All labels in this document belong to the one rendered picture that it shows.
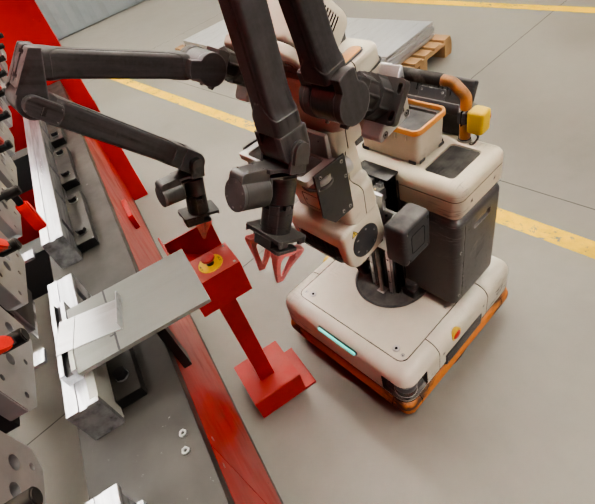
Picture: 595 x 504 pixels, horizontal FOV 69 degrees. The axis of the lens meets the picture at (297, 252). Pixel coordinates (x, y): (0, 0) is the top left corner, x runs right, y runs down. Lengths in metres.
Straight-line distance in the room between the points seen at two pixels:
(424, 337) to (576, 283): 0.81
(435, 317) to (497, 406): 0.39
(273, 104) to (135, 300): 0.48
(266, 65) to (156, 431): 0.66
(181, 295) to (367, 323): 0.88
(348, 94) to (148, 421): 0.69
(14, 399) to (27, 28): 2.45
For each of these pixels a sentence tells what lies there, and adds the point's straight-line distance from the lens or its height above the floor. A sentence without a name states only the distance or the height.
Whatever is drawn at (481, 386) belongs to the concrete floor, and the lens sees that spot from 1.80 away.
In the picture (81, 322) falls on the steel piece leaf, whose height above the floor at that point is 1.00.
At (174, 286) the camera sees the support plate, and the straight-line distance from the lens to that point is 0.91.
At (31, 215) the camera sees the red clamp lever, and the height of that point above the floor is 1.19.
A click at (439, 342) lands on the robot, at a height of 0.27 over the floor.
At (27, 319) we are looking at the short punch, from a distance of 0.85.
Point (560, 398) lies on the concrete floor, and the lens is 1.83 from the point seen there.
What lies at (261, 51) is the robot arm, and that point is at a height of 1.38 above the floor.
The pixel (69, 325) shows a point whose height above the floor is 1.00.
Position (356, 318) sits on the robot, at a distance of 1.63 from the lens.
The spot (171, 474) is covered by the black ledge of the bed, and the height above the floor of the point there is 0.87.
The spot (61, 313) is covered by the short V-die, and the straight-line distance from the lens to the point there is 1.02.
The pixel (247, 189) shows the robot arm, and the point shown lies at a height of 1.20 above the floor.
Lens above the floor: 1.59
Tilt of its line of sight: 43 degrees down
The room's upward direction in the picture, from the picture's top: 18 degrees counter-clockwise
